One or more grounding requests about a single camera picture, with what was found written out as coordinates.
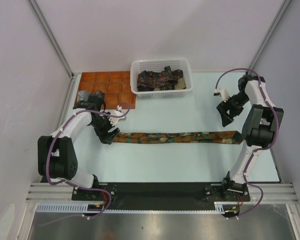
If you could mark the orange green patterned tie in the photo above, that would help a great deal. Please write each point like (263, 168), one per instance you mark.
(216, 137)

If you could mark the dark patterned tie in basket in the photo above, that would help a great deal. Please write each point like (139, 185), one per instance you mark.
(165, 80)

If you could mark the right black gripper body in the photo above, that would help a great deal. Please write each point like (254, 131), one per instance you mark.
(235, 104)

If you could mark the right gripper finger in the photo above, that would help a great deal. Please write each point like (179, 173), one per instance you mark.
(222, 109)
(226, 119)

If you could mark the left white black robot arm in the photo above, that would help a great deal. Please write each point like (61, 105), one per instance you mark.
(57, 159)

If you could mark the white slotted cable duct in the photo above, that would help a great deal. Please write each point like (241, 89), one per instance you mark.
(86, 208)

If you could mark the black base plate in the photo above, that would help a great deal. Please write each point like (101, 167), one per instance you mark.
(170, 196)

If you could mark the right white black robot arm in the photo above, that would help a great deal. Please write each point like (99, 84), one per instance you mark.
(259, 132)

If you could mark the aluminium frame rail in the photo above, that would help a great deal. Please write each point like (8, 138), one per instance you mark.
(34, 6)

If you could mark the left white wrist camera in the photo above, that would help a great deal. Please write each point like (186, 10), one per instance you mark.
(117, 115)

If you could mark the rolled grey tie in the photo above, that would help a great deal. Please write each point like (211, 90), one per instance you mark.
(83, 96)

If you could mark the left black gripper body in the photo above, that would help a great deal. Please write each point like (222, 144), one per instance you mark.
(102, 125)

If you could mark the dark red tie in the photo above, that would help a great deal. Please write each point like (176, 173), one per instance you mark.
(97, 98)

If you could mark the white plastic basket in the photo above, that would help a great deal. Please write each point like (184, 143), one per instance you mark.
(158, 65)

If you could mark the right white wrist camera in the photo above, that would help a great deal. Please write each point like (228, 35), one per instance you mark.
(223, 93)

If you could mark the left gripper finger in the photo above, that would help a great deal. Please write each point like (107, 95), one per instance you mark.
(107, 139)
(114, 132)

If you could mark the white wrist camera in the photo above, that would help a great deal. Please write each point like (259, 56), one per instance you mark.
(117, 115)
(223, 93)

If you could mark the olive gold tie in basket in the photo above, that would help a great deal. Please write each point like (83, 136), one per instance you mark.
(181, 84)

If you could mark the orange compartment tray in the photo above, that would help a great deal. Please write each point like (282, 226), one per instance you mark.
(115, 85)

